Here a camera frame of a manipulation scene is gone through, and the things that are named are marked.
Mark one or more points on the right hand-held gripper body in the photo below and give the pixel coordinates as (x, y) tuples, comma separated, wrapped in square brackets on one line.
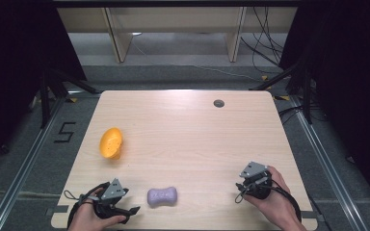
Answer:
[(255, 179)]

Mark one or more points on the person's left hand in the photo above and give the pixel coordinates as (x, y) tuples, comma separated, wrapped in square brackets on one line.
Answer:
[(86, 218)]

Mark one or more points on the person's right hand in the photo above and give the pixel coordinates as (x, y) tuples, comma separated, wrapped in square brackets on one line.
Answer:
[(277, 202)]

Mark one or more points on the yellow tape piece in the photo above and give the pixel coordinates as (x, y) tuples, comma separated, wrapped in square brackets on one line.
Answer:
[(73, 100), (282, 97), (264, 77)]

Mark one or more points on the black curtain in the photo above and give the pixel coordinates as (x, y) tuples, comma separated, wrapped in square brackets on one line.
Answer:
[(16, 64), (350, 80)]

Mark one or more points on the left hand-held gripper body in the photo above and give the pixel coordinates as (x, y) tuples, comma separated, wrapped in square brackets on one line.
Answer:
[(112, 191)]

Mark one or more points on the metal floor rail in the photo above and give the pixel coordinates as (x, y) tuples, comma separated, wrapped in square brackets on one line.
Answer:
[(327, 166), (25, 166)]

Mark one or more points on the light wooden shelf unit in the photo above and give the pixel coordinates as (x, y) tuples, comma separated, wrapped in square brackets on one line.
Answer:
[(176, 19)]

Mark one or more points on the purple soap bar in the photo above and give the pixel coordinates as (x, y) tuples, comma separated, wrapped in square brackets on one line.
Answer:
[(162, 196)]

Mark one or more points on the black metal stand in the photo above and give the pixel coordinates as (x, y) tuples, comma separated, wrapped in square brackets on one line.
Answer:
[(302, 86), (49, 96)]

